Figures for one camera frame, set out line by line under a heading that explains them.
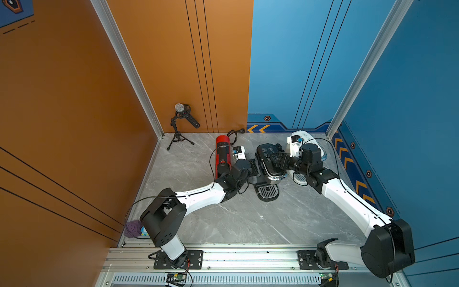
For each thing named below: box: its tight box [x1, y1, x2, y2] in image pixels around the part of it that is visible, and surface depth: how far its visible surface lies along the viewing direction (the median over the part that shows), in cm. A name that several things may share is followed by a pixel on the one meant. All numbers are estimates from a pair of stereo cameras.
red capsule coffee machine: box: [215, 135, 233, 180], surface depth 88 cm
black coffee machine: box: [253, 142, 288, 203], surface depth 84 cm
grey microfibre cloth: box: [268, 155, 282, 174], surface depth 77 cm
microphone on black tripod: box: [166, 103, 201, 151], surface depth 104 cm
